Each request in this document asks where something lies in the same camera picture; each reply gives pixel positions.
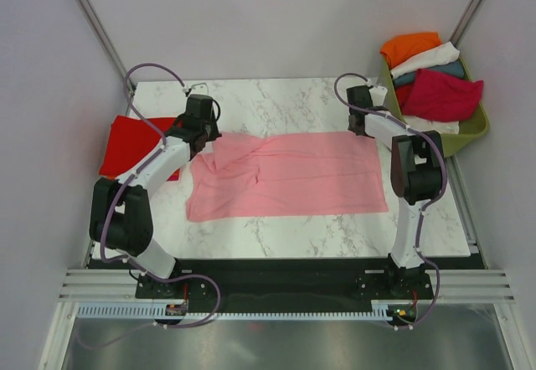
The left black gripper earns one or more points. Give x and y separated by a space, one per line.
214 134

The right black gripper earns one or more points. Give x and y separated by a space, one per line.
358 132

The pink t-shirt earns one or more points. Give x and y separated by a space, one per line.
302 174

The red t-shirt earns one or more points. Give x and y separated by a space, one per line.
130 142
402 94

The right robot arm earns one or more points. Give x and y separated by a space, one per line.
417 169

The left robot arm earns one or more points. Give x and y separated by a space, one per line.
121 216

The red t-shirt in basket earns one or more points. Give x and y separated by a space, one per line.
402 94

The orange t-shirt in basket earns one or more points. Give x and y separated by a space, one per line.
402 47

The crimson t-shirt in basket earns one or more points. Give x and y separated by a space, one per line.
441 97

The white cloth basket bottom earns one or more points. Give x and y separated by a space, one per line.
420 124

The white t-shirt in basket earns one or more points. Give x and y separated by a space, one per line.
440 55

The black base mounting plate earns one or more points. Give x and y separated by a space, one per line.
302 285

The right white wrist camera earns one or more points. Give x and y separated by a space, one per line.
378 95

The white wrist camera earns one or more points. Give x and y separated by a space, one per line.
201 88
378 95

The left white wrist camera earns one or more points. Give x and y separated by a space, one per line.
201 88

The right aluminium frame post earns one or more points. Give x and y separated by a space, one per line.
465 20

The aluminium frame post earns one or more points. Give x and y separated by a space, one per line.
102 36
465 20

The left aluminium frame post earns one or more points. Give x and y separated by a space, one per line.
102 36

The white slotted cable duct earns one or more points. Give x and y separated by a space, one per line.
171 312

